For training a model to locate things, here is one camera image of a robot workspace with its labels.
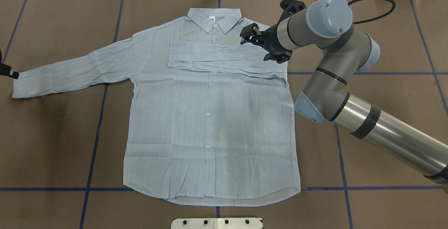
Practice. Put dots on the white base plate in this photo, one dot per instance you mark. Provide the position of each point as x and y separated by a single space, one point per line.
218 223

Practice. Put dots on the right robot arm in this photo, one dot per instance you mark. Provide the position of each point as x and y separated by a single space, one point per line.
331 25

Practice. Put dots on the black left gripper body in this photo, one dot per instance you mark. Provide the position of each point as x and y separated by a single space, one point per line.
5 70

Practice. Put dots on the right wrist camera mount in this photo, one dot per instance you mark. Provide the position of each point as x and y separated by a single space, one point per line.
290 7

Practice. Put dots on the light blue button shirt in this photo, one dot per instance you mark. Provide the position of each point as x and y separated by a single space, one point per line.
211 123

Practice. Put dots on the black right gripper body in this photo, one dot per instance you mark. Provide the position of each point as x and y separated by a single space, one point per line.
270 40

